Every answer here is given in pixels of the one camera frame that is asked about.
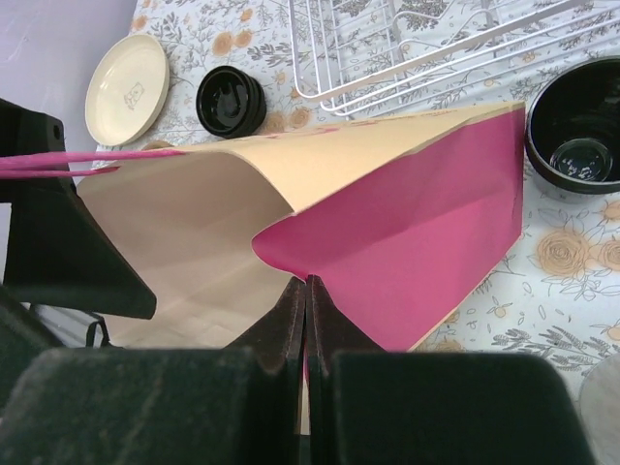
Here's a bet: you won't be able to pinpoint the cream plate on table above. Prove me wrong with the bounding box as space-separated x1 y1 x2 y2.
84 34 170 146

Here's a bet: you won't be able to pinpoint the paper bag pink handles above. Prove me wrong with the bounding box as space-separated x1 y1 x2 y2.
0 100 527 435

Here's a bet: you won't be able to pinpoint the black plastic lid stack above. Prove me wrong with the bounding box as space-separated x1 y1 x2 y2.
196 66 266 140

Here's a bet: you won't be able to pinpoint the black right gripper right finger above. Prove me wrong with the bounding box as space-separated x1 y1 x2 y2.
305 276 594 464

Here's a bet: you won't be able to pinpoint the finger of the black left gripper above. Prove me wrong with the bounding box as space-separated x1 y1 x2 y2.
1 101 157 320

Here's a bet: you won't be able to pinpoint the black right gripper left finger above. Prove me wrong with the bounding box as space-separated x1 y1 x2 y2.
1 279 306 464

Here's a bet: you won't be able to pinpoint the brown cardboard cup carrier stack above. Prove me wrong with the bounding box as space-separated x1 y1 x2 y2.
141 140 173 151

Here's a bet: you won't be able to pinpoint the floral tablecloth mat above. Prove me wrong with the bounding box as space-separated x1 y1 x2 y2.
131 1 619 390

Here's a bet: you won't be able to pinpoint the white wire dish rack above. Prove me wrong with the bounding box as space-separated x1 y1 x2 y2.
288 1 619 119

